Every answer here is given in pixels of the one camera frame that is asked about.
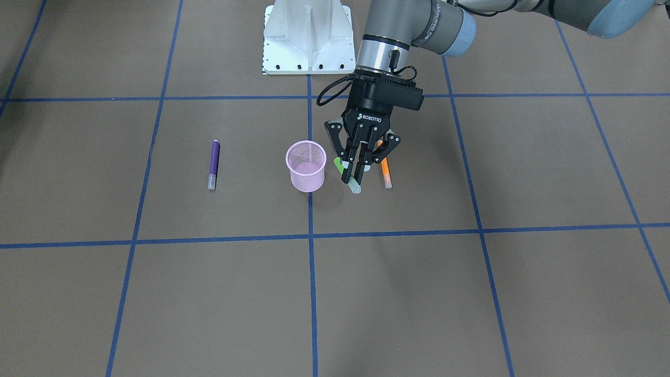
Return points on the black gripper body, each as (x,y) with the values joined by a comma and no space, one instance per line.
(367,108)

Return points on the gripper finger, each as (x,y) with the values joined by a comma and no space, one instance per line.
(346,154)
(376,149)

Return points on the green highlighter pen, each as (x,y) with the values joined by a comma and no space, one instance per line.
(353,184)

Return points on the orange highlighter pen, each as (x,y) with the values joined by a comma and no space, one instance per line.
(386,176)

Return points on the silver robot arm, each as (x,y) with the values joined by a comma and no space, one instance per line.
(448,28)

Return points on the purple highlighter pen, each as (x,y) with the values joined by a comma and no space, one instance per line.
(213,166)

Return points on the brown paper table cover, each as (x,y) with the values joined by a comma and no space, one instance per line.
(526,233)

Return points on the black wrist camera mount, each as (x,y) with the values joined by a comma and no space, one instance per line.
(397,92)

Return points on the white camera stand pedestal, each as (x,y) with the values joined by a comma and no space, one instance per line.
(308,37)

